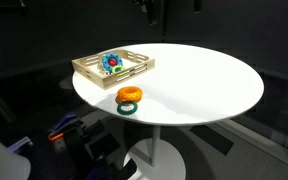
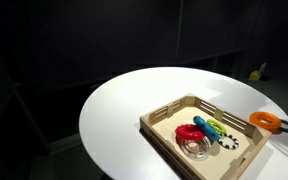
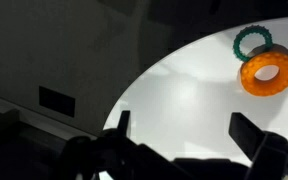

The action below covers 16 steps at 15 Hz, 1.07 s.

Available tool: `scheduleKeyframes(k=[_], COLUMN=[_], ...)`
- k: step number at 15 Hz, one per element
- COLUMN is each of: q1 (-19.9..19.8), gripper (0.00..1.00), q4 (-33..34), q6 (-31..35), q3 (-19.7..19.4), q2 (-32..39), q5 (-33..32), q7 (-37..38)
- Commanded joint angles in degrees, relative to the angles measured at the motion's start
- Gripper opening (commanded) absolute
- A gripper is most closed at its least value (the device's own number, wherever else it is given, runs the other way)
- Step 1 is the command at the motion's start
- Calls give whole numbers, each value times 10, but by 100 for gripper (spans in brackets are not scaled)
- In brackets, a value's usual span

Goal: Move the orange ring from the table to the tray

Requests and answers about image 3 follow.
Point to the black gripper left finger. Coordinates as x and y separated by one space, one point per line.
124 123

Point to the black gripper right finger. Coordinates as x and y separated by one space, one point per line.
246 135

